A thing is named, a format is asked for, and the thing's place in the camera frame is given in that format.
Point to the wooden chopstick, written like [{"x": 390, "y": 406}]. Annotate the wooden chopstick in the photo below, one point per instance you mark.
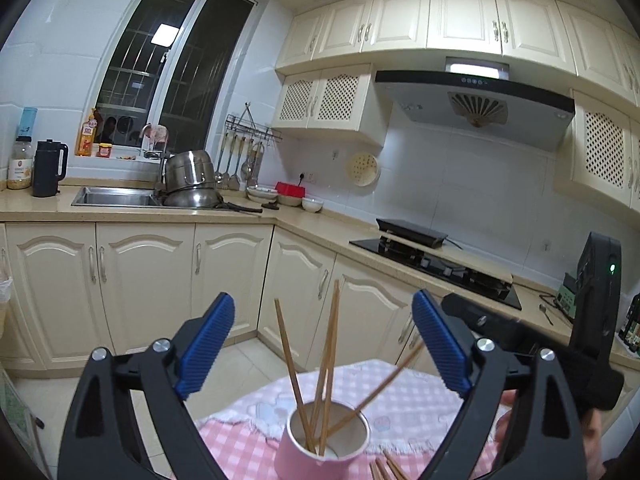
[
  {"x": 327, "y": 399},
  {"x": 376, "y": 391},
  {"x": 378, "y": 471},
  {"x": 396, "y": 470},
  {"x": 300, "y": 405},
  {"x": 326, "y": 354}
]

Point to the green electric cooker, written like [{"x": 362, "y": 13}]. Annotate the green electric cooker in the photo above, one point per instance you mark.
[{"x": 565, "y": 297}]

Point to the light blue box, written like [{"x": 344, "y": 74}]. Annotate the light blue box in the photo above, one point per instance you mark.
[{"x": 27, "y": 122}]

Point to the red container on counter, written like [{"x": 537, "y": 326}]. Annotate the red container on counter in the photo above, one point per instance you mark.
[{"x": 290, "y": 190}]

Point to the round bamboo steamer tray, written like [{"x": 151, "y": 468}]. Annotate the round bamboo steamer tray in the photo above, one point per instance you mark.
[{"x": 363, "y": 169}]

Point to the white checkered fringed cloth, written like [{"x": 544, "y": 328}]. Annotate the white checkered fringed cloth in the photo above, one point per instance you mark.
[{"x": 410, "y": 416}]

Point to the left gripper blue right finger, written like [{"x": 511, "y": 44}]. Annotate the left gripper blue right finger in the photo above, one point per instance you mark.
[{"x": 452, "y": 361}]

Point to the cream upper cabinets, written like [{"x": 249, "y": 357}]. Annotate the cream upper cabinets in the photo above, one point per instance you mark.
[{"x": 330, "y": 57}]

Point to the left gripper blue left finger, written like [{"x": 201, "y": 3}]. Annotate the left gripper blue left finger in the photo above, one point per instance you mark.
[{"x": 198, "y": 343}]

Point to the stainless steel stock pot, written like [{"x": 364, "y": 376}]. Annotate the stainless steel stock pot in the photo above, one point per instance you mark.
[{"x": 190, "y": 169}]

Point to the black electric kettle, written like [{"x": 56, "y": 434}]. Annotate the black electric kettle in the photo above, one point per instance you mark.
[{"x": 50, "y": 164}]

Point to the wall utensil hanging rack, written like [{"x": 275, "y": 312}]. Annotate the wall utensil hanging rack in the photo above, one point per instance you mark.
[{"x": 242, "y": 149}]

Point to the metal spoon on counter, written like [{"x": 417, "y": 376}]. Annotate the metal spoon on counter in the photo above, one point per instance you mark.
[{"x": 544, "y": 311}]

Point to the black range hood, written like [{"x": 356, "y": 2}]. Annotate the black range hood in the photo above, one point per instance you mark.
[{"x": 489, "y": 106}]

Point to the orange dish soap bottle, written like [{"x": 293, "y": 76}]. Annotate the orange dish soap bottle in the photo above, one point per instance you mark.
[{"x": 87, "y": 133}]

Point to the black induction cooker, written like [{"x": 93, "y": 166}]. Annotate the black induction cooker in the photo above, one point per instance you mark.
[{"x": 412, "y": 232}]

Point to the pink utensil holder cup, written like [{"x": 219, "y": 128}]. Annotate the pink utensil holder cup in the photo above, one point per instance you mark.
[{"x": 325, "y": 459}]

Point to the black gas stove top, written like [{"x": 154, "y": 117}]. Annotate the black gas stove top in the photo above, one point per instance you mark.
[{"x": 437, "y": 267}]

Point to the person's right hand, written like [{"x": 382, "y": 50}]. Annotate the person's right hand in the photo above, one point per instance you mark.
[{"x": 591, "y": 436}]

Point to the dark window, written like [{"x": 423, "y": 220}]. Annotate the dark window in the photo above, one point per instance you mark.
[{"x": 164, "y": 78}]

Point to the small red jar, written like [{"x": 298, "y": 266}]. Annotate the small red jar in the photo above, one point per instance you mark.
[{"x": 104, "y": 150}]

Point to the pink checkered tablecloth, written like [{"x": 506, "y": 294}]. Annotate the pink checkered tablecloth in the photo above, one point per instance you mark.
[{"x": 243, "y": 452}]

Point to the dark sauce bottles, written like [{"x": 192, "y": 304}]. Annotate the dark sauce bottles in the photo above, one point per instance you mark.
[{"x": 629, "y": 333}]

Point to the glass jar with grains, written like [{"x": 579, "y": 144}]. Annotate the glass jar with grains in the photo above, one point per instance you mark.
[{"x": 20, "y": 164}]

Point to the white plastic bag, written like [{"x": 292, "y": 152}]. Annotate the white plastic bag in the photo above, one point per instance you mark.
[{"x": 5, "y": 298}]

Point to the stainless steel wok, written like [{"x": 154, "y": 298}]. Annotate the stainless steel wok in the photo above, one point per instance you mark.
[{"x": 203, "y": 198}]

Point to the white bowl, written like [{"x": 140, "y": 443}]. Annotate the white bowl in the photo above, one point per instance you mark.
[{"x": 313, "y": 205}]

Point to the cream cabinets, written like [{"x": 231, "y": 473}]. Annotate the cream cabinets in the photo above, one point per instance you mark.
[
  {"x": 330, "y": 57},
  {"x": 82, "y": 283}
]

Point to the stainless steel sink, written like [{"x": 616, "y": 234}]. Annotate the stainless steel sink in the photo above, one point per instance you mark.
[{"x": 92, "y": 196}]

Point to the cream lower cabinets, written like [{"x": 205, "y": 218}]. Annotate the cream lower cabinets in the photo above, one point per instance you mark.
[{"x": 82, "y": 283}]

